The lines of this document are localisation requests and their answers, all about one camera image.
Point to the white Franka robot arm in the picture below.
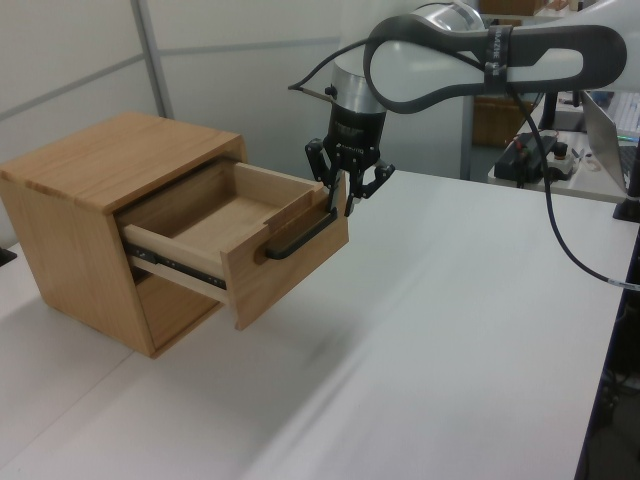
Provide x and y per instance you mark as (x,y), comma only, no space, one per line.
(550,50)

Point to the grey open laptop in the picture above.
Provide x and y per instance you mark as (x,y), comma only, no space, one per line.
(602,145)

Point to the black metal drawer slide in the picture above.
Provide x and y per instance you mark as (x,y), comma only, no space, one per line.
(185,265)

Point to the white keyboard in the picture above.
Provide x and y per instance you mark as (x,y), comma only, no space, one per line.
(631,112)

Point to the black monitor pole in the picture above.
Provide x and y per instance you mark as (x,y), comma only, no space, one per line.
(548,110)

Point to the grey partition post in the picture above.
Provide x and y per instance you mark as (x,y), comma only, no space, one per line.
(152,60)

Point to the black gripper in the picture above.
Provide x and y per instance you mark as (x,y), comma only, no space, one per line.
(357,132)

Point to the scissors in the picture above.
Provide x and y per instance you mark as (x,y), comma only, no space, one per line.
(582,157)

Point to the wooden cabinet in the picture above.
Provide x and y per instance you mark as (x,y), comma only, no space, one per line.
(65,240)

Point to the white emergency stop button box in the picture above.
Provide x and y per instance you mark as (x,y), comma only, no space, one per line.
(561,162)

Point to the wooden drawer with slot pull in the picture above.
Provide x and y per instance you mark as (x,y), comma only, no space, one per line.
(170,312)

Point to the black camera stand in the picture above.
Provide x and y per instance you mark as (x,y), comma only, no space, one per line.
(6,256)

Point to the brown cardboard box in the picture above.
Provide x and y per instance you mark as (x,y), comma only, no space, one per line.
(500,122)

